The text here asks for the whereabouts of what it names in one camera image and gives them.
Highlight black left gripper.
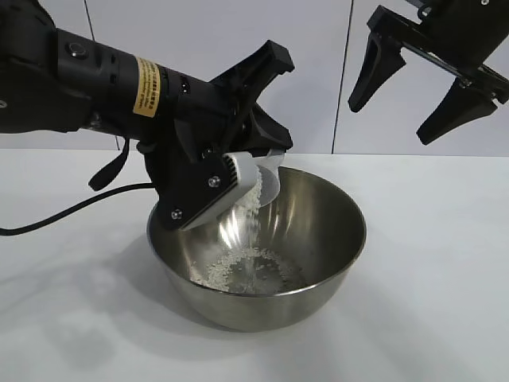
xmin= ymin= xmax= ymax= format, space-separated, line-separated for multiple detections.
xmin=156 ymin=39 xmax=296 ymax=162

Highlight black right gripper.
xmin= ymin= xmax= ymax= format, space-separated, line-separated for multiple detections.
xmin=347 ymin=0 xmax=509 ymax=146

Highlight translucent plastic measuring cup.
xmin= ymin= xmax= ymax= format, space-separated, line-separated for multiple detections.
xmin=253 ymin=148 xmax=288 ymax=209

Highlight stainless steel mixing bowl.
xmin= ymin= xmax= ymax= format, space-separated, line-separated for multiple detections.
xmin=146 ymin=166 xmax=368 ymax=333

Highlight white rice grains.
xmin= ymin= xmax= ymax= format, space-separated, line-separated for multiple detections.
xmin=190 ymin=168 xmax=309 ymax=297

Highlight black strap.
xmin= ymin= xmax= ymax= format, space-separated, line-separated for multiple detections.
xmin=87 ymin=138 xmax=130 ymax=192

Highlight black cable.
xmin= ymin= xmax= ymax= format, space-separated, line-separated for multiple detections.
xmin=0 ymin=183 xmax=158 ymax=237

